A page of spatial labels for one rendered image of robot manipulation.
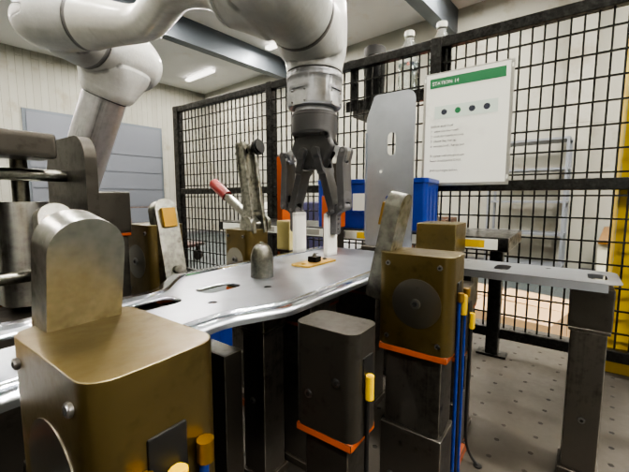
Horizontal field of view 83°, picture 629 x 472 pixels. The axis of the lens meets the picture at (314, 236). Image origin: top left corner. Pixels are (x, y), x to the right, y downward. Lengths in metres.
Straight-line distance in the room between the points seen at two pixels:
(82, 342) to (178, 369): 0.05
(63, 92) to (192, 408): 10.59
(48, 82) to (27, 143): 10.15
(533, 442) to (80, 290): 0.72
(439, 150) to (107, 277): 0.96
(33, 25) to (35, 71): 9.74
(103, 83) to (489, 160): 0.96
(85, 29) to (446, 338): 0.80
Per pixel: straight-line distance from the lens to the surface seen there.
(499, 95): 1.07
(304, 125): 0.57
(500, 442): 0.76
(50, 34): 0.92
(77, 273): 0.22
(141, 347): 0.18
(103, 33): 0.85
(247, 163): 0.69
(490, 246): 0.82
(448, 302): 0.43
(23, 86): 10.54
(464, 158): 1.06
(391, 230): 0.45
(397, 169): 0.82
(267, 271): 0.50
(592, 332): 0.64
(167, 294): 0.45
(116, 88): 1.03
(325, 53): 0.58
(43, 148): 0.54
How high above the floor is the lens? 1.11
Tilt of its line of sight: 6 degrees down
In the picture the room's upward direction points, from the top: straight up
